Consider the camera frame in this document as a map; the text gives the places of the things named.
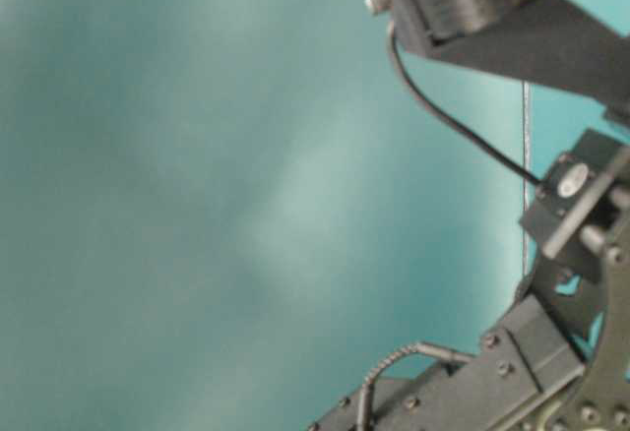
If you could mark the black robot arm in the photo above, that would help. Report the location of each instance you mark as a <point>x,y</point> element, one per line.
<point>558,358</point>

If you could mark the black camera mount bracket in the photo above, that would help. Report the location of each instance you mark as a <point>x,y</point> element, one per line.
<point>552,43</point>

